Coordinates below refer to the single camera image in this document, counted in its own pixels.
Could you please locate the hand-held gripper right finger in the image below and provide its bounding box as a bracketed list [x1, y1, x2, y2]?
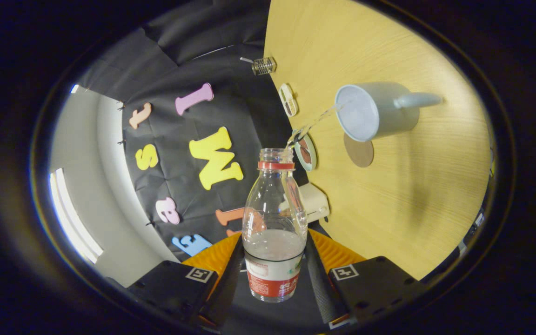
[303, 228, 429, 331]

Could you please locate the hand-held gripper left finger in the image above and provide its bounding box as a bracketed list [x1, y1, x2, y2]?
[126, 232, 245, 326]

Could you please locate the clear plastic juice bottle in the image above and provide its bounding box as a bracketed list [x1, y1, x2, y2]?
[241, 148, 308, 303]

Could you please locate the round brown coaster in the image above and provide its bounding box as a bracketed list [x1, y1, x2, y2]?
[343, 133, 375, 168]

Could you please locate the pale blue cup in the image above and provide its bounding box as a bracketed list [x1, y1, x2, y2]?
[335, 82, 444, 142]

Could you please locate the white toaster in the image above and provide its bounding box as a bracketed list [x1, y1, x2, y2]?
[280, 182, 330, 224]

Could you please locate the wooden table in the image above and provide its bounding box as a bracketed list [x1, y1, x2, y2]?
[263, 0, 492, 281]

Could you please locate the pale green plate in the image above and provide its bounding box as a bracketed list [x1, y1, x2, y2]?
[295, 133, 318, 172]

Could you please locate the large ceiling light panel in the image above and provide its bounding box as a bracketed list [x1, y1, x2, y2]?
[48, 168, 104, 264]

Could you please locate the white divided snack dish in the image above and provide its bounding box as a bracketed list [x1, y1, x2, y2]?
[279, 83, 299, 117]

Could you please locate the clear glass utensil holder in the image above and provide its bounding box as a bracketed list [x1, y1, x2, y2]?
[251, 57, 277, 76]

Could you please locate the black backdrop cloth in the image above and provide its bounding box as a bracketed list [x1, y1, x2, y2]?
[75, 0, 338, 333]

